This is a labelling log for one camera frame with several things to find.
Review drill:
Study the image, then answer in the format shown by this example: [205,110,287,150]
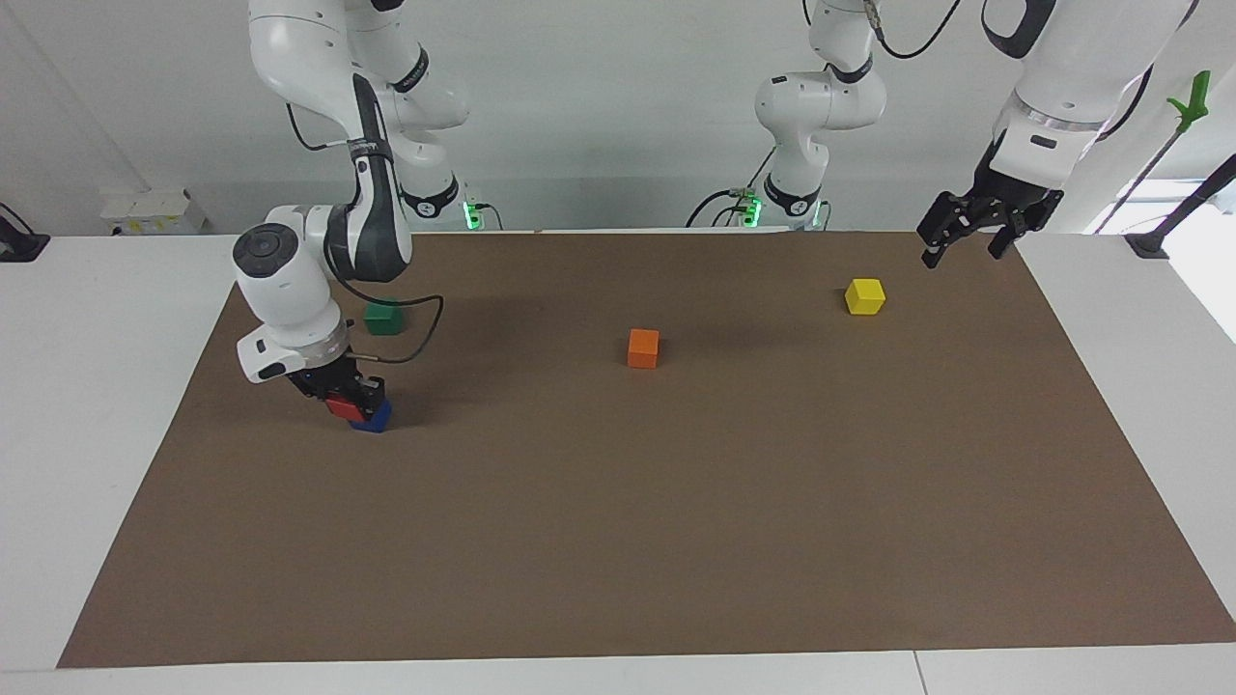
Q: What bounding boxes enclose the black table clamp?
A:
[0,203,51,264]

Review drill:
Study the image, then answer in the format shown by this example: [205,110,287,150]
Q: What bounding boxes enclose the black arm gripper cable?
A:
[326,246,446,367]
[864,0,967,61]

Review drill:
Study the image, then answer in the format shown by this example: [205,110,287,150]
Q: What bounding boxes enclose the white cardboard box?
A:
[99,187,210,236]

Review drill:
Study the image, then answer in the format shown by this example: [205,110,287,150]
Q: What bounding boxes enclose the green-tipped thin pole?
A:
[1091,69,1213,235]

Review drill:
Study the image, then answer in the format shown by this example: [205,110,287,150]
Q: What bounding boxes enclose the black left arm gripper cable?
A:
[864,0,967,61]

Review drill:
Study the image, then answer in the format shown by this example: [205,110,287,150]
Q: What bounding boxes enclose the black left arm base cable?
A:
[685,145,779,230]

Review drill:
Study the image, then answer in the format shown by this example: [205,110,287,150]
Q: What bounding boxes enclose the black right arm gripper cable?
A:
[326,246,446,367]

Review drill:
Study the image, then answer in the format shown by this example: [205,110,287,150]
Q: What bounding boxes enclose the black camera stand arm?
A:
[1124,153,1236,261]

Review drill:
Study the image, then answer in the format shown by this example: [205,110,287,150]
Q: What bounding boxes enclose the brown table mat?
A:
[56,230,1236,669]

